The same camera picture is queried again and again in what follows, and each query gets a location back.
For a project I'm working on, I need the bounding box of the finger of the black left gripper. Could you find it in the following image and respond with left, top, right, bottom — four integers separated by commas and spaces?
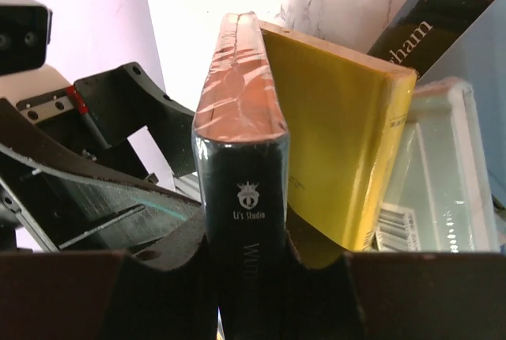
1, 98, 205, 253
74, 62, 196, 177

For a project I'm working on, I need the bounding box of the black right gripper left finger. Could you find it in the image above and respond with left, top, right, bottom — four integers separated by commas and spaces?
1, 214, 217, 339

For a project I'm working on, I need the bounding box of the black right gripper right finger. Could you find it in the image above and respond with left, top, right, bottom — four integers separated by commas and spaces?
282, 240, 505, 339

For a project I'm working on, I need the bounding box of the pale green plastic file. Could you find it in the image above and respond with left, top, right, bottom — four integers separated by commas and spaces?
376, 77, 500, 253

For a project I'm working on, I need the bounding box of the navy blue hardcover book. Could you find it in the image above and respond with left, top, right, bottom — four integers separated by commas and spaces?
192, 12, 289, 339

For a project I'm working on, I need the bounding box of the yellow paperback book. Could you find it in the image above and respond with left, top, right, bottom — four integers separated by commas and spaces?
260, 21, 417, 269

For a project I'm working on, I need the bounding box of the light blue paperback book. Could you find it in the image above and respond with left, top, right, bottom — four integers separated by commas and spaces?
419, 0, 505, 204

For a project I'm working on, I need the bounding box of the black paperback book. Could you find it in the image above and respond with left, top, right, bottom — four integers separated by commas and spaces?
368, 0, 494, 77

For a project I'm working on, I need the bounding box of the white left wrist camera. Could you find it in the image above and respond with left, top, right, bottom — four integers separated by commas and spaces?
1, 0, 74, 123

